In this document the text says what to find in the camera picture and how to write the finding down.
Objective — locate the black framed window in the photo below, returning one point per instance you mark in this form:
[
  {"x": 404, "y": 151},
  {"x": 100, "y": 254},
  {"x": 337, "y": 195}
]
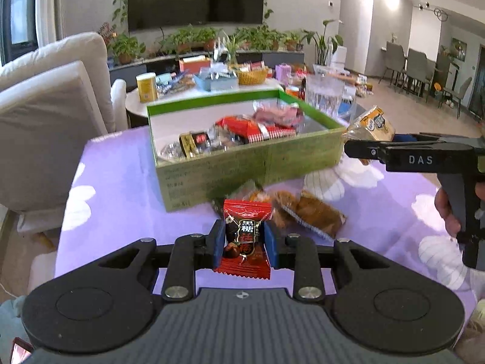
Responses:
[{"x": 19, "y": 11}]

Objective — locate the purple floral tablecloth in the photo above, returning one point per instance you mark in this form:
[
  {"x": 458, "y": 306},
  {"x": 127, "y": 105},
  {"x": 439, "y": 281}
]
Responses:
[{"x": 113, "y": 197}]

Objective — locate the brown cake packet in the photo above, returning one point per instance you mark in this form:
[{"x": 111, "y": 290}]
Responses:
[
  {"x": 320, "y": 214},
  {"x": 286, "y": 206}
]

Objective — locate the small potted plant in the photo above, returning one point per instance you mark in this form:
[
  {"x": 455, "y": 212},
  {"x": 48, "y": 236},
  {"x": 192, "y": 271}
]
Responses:
[{"x": 293, "y": 41}]

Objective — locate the yellow wicker basket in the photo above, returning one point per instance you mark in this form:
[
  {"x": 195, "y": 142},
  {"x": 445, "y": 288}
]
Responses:
[{"x": 252, "y": 77}]

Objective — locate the purple gift bag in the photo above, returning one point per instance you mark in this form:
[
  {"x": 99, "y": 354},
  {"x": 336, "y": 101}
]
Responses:
[{"x": 283, "y": 72}]

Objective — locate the dark television cabinet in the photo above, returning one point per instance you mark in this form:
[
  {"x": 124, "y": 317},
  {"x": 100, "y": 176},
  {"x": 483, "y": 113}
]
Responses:
[{"x": 125, "y": 74}]

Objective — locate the black wall television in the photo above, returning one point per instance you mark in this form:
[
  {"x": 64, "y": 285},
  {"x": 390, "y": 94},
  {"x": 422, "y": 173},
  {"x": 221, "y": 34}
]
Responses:
[{"x": 195, "y": 0}]

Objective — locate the orange tissue box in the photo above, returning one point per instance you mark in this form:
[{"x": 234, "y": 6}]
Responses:
[{"x": 194, "y": 64}]

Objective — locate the red candy packet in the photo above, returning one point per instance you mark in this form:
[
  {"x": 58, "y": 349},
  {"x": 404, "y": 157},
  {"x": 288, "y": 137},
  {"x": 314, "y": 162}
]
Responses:
[{"x": 246, "y": 212}]

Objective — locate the person's right hand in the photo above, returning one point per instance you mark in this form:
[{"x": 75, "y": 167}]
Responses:
[{"x": 446, "y": 208}]

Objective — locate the red flower arrangement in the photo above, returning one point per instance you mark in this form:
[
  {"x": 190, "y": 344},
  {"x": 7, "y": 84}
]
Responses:
[{"x": 107, "y": 33}]

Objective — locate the yellow canister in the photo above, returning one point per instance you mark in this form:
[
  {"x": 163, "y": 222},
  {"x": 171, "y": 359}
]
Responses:
[{"x": 146, "y": 88}]

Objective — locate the grey dining chair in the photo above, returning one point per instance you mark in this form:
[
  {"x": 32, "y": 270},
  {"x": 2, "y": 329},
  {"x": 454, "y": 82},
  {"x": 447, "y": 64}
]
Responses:
[
  {"x": 418, "y": 70},
  {"x": 460, "y": 94},
  {"x": 392, "y": 60}
]

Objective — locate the beige sofa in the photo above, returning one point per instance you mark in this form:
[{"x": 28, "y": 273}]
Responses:
[{"x": 49, "y": 121}]

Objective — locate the spider plant in vase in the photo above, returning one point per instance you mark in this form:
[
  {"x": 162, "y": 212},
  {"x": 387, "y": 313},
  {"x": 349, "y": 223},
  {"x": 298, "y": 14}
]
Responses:
[{"x": 231, "y": 49}]

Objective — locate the tall leafy potted plant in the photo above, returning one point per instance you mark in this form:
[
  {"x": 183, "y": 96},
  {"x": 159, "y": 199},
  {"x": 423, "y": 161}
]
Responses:
[{"x": 322, "y": 43}]

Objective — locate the green cardboard box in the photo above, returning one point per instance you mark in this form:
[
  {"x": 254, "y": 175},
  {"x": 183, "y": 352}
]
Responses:
[{"x": 235, "y": 170}]

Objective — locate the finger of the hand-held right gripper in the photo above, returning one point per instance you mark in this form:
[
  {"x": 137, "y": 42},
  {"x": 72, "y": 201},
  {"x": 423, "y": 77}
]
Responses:
[{"x": 363, "y": 149}]

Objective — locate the framed wall picture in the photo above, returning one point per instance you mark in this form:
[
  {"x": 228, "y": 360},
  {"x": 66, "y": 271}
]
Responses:
[{"x": 459, "y": 48}]

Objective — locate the black gold snack packet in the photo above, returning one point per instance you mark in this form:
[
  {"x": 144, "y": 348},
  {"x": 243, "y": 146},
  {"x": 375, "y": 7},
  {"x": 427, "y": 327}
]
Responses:
[{"x": 195, "y": 142}]

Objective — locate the yellow cracker packet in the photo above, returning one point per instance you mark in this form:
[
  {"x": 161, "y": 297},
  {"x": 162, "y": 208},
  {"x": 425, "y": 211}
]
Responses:
[{"x": 375, "y": 123}]

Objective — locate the green potted plant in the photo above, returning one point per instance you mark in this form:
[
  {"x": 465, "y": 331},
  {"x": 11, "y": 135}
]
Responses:
[
  {"x": 259, "y": 38},
  {"x": 189, "y": 40},
  {"x": 127, "y": 49}
]

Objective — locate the blue plastic basket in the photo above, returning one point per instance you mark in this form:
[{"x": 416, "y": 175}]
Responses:
[{"x": 216, "y": 82}]

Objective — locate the clear plastic snack packet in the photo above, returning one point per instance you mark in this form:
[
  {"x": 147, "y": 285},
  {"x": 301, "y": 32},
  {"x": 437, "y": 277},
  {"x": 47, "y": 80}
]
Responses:
[{"x": 171, "y": 151}]

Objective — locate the beige curtain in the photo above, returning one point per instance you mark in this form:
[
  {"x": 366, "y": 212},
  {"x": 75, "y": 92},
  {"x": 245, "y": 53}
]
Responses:
[{"x": 49, "y": 7}]

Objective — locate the pink white snack packet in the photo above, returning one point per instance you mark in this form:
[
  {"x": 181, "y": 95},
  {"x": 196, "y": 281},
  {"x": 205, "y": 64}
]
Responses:
[{"x": 278, "y": 115}]

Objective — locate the black silver snack packet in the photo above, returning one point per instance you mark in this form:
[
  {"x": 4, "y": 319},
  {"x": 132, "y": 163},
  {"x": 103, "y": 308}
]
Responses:
[{"x": 227, "y": 139}]

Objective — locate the person's teal clothing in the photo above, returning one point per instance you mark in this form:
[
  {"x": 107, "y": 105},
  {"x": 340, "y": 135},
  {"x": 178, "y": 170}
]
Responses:
[{"x": 9, "y": 318}]

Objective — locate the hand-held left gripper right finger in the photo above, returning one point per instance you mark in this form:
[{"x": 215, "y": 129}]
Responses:
[{"x": 271, "y": 244}]

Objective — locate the white air purifier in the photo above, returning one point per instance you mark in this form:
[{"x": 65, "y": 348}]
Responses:
[{"x": 340, "y": 57}]

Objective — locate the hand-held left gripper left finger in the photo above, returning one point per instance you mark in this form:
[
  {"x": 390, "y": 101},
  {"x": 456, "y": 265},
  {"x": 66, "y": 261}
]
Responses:
[{"x": 218, "y": 242}]

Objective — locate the red snack packet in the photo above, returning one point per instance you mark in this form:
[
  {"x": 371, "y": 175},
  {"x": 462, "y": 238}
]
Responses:
[{"x": 250, "y": 129}]

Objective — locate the red cased phone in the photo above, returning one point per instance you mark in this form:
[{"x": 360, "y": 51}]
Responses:
[{"x": 21, "y": 350}]

